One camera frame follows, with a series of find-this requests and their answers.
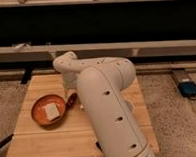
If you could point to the black bar at left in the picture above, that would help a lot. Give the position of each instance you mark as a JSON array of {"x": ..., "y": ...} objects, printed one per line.
[{"x": 6, "y": 140}]

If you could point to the red pepper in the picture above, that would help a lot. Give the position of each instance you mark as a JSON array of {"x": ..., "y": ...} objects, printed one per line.
[{"x": 71, "y": 100}]

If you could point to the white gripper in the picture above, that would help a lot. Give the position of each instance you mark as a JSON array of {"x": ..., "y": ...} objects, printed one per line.
[{"x": 70, "y": 84}]

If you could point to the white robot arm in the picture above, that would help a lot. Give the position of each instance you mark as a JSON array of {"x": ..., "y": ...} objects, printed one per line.
[{"x": 99, "y": 83}]

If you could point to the orange round plate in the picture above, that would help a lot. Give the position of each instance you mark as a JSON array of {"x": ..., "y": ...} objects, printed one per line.
[{"x": 38, "y": 112}]

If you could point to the blue device on floor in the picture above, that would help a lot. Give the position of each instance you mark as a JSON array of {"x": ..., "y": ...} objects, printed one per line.
[{"x": 187, "y": 89}]

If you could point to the beige sponge block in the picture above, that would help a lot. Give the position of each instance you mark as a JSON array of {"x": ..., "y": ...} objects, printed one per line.
[{"x": 51, "y": 111}]

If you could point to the grey metal rail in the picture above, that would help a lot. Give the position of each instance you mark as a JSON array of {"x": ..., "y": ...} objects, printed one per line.
[{"x": 21, "y": 53}]

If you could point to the black rectangular device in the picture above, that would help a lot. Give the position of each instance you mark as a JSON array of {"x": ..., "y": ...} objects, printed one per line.
[{"x": 99, "y": 146}]

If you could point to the wooden table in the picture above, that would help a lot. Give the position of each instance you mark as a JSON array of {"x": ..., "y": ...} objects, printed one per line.
[{"x": 71, "y": 137}]

